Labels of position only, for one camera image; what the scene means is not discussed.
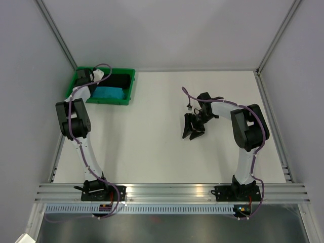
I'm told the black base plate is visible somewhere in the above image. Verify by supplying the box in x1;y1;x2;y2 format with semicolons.
211;185;261;202
80;185;126;201

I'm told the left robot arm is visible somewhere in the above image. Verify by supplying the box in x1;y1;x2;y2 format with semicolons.
55;67;110;200

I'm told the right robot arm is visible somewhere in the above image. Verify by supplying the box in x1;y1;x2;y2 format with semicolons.
182;92;270;202

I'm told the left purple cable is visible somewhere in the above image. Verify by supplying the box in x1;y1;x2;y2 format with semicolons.
45;63;127;223

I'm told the aluminium frame post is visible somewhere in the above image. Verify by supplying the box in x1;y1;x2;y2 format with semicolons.
34;0;77;70
255;0;303;76

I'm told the teal t shirt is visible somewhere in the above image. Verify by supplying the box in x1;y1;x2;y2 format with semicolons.
92;87;125;99

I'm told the purple cable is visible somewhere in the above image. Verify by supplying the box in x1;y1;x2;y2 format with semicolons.
181;86;270;221
45;63;127;223

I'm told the right aluminium frame post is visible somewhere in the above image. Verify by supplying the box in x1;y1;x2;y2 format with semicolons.
255;0;303;76

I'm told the aluminium front rail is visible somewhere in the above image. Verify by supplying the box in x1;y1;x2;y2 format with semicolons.
34;183;310;205

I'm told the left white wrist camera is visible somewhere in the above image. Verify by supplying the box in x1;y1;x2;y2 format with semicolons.
93;69;105;82

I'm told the green plastic tray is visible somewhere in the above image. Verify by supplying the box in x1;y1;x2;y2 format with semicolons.
62;65;135;106

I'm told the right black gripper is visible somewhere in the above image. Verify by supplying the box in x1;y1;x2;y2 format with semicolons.
182;111;216;140

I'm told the white slotted cable duct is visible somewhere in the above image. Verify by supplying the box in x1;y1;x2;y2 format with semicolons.
45;204;251;215

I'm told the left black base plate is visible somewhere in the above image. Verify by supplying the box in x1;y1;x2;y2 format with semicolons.
80;185;126;201

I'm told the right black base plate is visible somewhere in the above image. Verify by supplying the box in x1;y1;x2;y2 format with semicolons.
211;185;261;202

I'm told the left aluminium frame post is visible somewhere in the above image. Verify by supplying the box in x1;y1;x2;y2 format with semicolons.
34;0;77;70

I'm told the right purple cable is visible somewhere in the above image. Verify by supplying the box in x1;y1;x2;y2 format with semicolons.
181;86;270;221

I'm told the rolled black t shirt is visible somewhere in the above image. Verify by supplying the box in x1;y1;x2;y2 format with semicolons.
98;74;131;90

